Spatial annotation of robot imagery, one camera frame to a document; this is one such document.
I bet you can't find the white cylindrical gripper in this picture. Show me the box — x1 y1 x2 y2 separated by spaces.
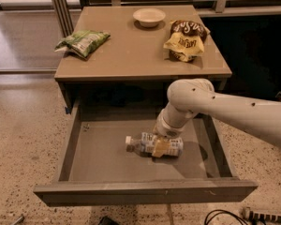
152 111 183 158

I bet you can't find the yellow brown chip bag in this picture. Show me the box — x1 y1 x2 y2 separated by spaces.
163 20 210 62

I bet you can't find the white power strip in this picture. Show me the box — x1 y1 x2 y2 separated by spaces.
243 207 281 224

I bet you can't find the black object on floor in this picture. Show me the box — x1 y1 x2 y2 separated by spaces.
98 216 119 225

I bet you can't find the open grey top drawer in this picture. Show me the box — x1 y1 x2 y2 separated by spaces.
33 97 259 207

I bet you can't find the metal railing post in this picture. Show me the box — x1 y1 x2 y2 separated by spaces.
52 0 73 37

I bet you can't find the blue label plastic bottle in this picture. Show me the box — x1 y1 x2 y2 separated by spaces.
126 132 184 157

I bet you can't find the metal rod on floor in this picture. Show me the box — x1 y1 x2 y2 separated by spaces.
10 215 24 225

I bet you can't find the green chip bag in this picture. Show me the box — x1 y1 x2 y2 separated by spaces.
54 30 111 59

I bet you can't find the black cable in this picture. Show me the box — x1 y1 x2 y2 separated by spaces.
203 208 249 225

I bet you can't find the white ceramic bowl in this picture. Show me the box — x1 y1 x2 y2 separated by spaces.
133 8 166 28

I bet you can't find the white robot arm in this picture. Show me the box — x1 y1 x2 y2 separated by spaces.
154 79 281 148

